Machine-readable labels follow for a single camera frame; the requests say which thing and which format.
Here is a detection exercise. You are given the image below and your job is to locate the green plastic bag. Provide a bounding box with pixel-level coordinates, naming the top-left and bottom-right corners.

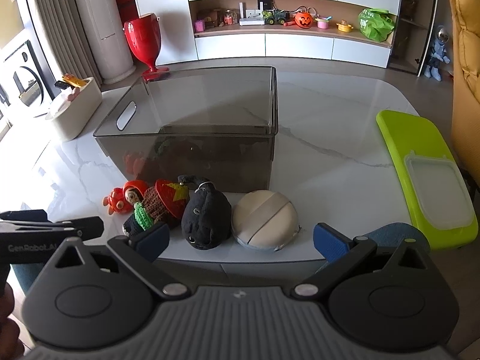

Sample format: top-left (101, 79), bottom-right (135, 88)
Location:
top-left (358, 7), bottom-right (397, 43)

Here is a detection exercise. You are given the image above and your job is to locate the transparent grey storage box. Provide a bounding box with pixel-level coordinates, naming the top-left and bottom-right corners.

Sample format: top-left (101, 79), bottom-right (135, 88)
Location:
top-left (93, 66), bottom-right (279, 196)

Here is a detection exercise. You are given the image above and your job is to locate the orange pumpkin bucket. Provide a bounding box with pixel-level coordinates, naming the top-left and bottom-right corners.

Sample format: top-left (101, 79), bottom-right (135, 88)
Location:
top-left (293, 11), bottom-right (314, 30)

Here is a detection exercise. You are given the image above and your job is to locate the red hooded doll figurine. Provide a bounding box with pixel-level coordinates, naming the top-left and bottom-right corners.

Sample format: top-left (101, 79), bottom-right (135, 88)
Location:
top-left (123, 180), bottom-right (148, 211)

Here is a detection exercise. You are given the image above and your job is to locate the blue astronaut figure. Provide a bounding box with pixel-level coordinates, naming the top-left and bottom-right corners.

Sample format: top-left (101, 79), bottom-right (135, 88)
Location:
top-left (423, 25), bottom-right (453, 80)

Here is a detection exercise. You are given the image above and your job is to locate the white marble desktop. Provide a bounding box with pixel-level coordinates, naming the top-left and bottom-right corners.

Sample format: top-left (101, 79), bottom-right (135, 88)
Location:
top-left (0, 68), bottom-right (468, 297)

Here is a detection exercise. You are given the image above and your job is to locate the green toy tractor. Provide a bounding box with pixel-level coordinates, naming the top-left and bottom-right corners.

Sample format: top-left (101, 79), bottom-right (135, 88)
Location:
top-left (262, 9), bottom-right (290, 26)

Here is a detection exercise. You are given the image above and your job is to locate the red octopus toy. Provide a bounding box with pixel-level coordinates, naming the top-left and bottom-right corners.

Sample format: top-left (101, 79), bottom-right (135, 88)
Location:
top-left (103, 189), bottom-right (132, 215)

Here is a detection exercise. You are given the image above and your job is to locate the person's left hand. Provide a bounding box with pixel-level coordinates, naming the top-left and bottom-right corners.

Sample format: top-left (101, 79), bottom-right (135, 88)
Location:
top-left (0, 283), bottom-right (25, 360)

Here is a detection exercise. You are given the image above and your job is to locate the white column air conditioner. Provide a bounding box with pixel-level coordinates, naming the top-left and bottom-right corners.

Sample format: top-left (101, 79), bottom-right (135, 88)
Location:
top-left (85, 0), bottom-right (137, 85)

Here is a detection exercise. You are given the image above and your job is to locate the white washing machine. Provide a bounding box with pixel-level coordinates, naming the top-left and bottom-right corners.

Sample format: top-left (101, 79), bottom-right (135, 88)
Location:
top-left (0, 40), bottom-right (50, 118)

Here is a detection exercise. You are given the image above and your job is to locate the white television cabinet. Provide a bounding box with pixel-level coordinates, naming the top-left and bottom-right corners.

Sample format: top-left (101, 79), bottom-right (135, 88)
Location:
top-left (129, 0), bottom-right (403, 69)

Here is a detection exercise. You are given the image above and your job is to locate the green lid with clear flap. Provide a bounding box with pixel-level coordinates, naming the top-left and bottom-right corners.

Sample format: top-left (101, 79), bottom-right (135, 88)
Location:
top-left (376, 109), bottom-right (479, 250)

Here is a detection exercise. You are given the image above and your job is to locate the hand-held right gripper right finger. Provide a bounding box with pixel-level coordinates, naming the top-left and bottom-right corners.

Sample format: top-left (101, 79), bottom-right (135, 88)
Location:
top-left (292, 222), bottom-right (433, 301)

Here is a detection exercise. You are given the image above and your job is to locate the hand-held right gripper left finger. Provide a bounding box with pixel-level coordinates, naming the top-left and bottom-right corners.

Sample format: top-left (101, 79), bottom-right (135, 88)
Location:
top-left (55, 222), bottom-right (193, 301)

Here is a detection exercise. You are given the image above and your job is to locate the white router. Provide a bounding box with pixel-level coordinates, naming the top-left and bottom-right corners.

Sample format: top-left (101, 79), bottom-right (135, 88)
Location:
top-left (238, 2), bottom-right (265, 26)

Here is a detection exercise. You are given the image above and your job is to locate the grey curtain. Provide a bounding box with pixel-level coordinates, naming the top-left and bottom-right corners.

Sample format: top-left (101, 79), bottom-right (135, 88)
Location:
top-left (22, 0), bottom-right (103, 96)

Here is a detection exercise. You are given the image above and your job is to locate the brown toy house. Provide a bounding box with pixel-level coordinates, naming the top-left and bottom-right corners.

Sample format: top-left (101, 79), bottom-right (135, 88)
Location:
top-left (197, 9), bottom-right (222, 29)

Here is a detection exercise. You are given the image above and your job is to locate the beige round pouch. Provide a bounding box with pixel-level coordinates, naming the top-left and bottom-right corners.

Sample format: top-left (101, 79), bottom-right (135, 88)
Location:
top-left (231, 190), bottom-right (301, 252)

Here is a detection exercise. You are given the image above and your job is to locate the crochet doll with star hat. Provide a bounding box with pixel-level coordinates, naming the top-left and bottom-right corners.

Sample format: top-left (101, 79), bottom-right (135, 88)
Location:
top-left (123, 179), bottom-right (190, 236)

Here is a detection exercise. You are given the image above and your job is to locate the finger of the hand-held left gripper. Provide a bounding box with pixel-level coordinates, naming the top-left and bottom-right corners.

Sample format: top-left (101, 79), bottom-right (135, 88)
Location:
top-left (49, 216), bottom-right (105, 239)

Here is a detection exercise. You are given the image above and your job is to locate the yellow sofa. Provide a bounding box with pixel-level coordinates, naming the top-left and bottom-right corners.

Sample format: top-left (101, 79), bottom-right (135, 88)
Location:
top-left (448, 0), bottom-right (480, 193)

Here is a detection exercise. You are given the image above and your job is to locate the red goblet vase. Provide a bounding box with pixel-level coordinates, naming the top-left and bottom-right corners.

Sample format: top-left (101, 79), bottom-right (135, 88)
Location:
top-left (123, 13), bottom-right (170, 73)

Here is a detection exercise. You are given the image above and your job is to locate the black plush toy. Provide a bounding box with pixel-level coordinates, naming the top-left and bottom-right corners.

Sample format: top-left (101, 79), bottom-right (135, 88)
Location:
top-left (178, 174), bottom-right (233, 251)

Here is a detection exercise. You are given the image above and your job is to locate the glass display cabinet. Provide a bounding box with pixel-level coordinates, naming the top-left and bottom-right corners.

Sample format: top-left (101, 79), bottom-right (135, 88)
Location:
top-left (389, 0), bottom-right (440, 76)

